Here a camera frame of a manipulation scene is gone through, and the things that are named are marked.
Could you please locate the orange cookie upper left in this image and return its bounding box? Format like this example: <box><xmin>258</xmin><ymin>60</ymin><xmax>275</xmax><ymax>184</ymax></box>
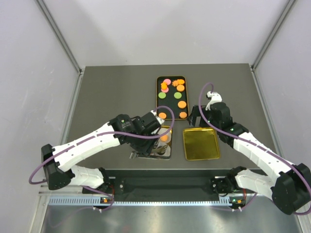
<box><xmin>161</xmin><ymin>83</ymin><xmax>168</xmax><ymax>90</ymax></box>

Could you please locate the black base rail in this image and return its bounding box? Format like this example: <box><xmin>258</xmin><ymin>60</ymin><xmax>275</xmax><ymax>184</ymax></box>
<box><xmin>82</xmin><ymin>176</ymin><xmax>246</xmax><ymax>196</ymax></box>

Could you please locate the black cookie tray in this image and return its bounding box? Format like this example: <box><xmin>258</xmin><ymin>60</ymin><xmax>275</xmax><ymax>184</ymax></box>
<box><xmin>156</xmin><ymin>76</ymin><xmax>189</xmax><ymax>120</ymax></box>

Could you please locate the slotted cable duct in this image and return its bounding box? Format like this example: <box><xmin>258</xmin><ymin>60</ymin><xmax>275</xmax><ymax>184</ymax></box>
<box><xmin>48</xmin><ymin>196</ymin><xmax>243</xmax><ymax>207</ymax></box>

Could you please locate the gold cookie tin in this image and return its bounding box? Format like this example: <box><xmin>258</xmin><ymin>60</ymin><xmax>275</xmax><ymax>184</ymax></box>
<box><xmin>135</xmin><ymin>125</ymin><xmax>173</xmax><ymax>160</ymax></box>

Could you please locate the pink cookie lower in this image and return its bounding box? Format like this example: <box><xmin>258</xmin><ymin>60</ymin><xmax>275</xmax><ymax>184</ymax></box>
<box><xmin>161</xmin><ymin>88</ymin><xmax>169</xmax><ymax>93</ymax></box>

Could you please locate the white paper cup bottom right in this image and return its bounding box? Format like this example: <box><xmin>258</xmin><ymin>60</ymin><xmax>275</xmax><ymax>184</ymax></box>
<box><xmin>153</xmin><ymin>144</ymin><xmax>171</xmax><ymax>157</ymax></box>

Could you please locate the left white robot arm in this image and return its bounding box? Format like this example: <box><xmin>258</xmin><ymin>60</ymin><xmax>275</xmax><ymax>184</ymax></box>
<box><xmin>41</xmin><ymin>111</ymin><xmax>164</xmax><ymax>193</ymax></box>

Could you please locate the pink cookie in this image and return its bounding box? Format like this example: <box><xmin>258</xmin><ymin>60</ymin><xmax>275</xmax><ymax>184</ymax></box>
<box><xmin>163</xmin><ymin>79</ymin><xmax>171</xmax><ymax>85</ymax></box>
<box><xmin>161</xmin><ymin>88</ymin><xmax>169</xmax><ymax>93</ymax></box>

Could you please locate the orange cookie middle right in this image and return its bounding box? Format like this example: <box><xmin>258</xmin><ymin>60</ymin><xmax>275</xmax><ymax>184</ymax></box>
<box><xmin>177</xmin><ymin>101</ymin><xmax>187</xmax><ymax>109</ymax></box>

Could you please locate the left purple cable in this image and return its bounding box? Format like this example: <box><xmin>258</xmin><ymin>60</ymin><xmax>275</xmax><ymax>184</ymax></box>
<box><xmin>28</xmin><ymin>106</ymin><xmax>175</xmax><ymax>211</ymax></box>

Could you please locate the gold tin lid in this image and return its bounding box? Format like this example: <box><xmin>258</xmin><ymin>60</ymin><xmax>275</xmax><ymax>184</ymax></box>
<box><xmin>183</xmin><ymin>128</ymin><xmax>221</xmax><ymax>161</ymax></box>

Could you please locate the orange cookie bottom right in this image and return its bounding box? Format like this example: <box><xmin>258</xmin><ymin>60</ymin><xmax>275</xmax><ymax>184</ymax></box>
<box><xmin>179</xmin><ymin>112</ymin><xmax>188</xmax><ymax>119</ymax></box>

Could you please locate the green cookie right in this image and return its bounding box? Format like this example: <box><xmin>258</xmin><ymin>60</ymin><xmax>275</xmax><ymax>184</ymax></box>
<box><xmin>173</xmin><ymin>92</ymin><xmax>182</xmax><ymax>100</ymax></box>

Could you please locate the green cookie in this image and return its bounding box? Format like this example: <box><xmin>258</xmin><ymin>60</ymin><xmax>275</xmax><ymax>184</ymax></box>
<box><xmin>158</xmin><ymin>92</ymin><xmax>166</xmax><ymax>99</ymax></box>
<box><xmin>173</xmin><ymin>92</ymin><xmax>182</xmax><ymax>100</ymax></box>

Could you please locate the white paper cup top right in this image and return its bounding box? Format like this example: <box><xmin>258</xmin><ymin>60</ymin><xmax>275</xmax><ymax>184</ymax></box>
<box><xmin>158</xmin><ymin>128</ymin><xmax>172</xmax><ymax>144</ymax></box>

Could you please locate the orange star cookie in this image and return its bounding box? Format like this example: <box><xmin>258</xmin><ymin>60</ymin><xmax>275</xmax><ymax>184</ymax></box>
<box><xmin>160</xmin><ymin>135</ymin><xmax>169</xmax><ymax>142</ymax></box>

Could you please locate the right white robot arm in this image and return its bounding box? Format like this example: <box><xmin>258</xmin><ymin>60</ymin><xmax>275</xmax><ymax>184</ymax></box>
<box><xmin>187</xmin><ymin>91</ymin><xmax>311</xmax><ymax>215</ymax></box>

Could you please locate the orange ridged cookie top right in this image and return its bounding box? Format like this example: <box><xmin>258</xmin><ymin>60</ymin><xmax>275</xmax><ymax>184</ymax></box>
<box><xmin>177</xmin><ymin>79</ymin><xmax>185</xmax><ymax>85</ymax></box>

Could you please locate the white paper cup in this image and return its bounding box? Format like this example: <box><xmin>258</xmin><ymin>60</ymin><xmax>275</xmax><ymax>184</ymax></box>
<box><xmin>153</xmin><ymin>144</ymin><xmax>171</xmax><ymax>157</ymax></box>
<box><xmin>158</xmin><ymin>128</ymin><xmax>172</xmax><ymax>144</ymax></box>

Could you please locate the pink cookie top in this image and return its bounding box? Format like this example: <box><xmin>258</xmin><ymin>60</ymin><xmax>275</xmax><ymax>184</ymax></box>
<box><xmin>163</xmin><ymin>79</ymin><xmax>171</xmax><ymax>85</ymax></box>

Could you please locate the orange cookie upper right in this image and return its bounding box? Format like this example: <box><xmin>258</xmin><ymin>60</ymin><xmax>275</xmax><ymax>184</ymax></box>
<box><xmin>176</xmin><ymin>84</ymin><xmax>185</xmax><ymax>92</ymax></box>

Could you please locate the orange cookie bottom left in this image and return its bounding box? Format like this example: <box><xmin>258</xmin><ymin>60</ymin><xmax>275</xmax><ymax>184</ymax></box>
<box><xmin>158</xmin><ymin>112</ymin><xmax>167</xmax><ymax>119</ymax></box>

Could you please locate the green cookie left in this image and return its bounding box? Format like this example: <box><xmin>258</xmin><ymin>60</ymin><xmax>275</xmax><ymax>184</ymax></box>
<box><xmin>158</xmin><ymin>92</ymin><xmax>166</xmax><ymax>99</ymax></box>

